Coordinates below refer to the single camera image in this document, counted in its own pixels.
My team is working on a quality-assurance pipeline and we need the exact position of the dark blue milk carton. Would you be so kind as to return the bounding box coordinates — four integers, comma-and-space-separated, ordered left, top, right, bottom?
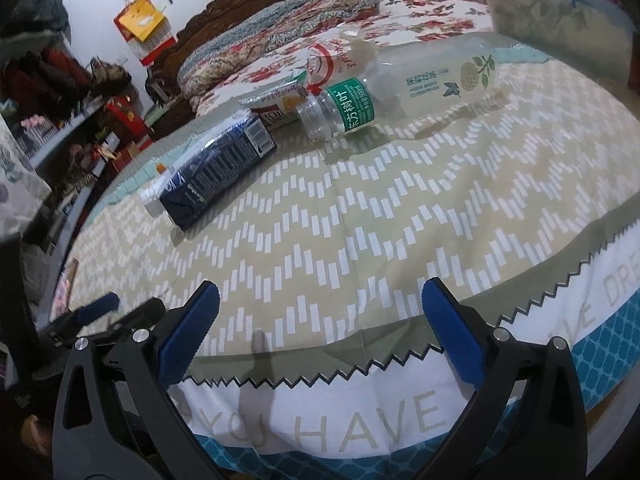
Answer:
140, 110, 276, 231

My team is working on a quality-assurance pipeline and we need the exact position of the snack wrapper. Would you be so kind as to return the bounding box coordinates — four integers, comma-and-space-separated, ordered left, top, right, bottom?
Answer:
239, 81, 307, 129

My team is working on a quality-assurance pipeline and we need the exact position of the clear plastic bottle green label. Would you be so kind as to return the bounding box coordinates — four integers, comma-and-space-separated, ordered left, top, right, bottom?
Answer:
296, 78, 375, 142

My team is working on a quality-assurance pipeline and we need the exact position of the tall clear bottle flower label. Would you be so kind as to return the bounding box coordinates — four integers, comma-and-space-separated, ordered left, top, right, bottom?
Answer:
352, 37, 500, 122

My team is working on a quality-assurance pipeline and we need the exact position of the red white wrapper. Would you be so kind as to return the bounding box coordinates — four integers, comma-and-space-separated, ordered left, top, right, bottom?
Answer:
305, 38, 376, 94

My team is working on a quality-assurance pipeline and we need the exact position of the carved wooden headboard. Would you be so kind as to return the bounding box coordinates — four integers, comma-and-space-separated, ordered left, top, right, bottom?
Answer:
145, 0, 284, 104

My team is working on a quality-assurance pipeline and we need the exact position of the patterned folded quilt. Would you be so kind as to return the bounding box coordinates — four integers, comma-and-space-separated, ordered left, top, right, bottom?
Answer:
177, 0, 378, 101

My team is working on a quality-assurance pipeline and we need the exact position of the floral bed sheet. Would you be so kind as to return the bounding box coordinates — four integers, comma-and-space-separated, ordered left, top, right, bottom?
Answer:
192, 0, 491, 126

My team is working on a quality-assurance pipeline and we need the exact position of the cluttered wall shelf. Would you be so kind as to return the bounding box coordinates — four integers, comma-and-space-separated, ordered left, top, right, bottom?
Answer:
1, 0, 150, 240

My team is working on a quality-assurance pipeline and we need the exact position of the red yellow wall calendar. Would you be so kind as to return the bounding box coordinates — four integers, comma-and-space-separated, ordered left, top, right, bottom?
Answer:
114, 0, 177, 67

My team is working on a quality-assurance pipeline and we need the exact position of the storage box blue handle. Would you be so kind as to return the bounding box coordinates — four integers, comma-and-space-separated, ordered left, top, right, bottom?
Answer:
485, 0, 636, 84

